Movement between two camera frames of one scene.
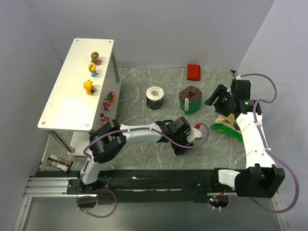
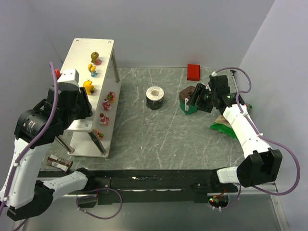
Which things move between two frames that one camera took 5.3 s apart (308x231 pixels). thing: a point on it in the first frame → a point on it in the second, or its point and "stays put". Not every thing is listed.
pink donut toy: [111, 96] stays put
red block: [193, 72] stays put
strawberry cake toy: [104, 118] stays put
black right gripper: [218, 101] → [198, 96]
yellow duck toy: [88, 87] stays put
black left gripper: [180, 143] → [84, 106]
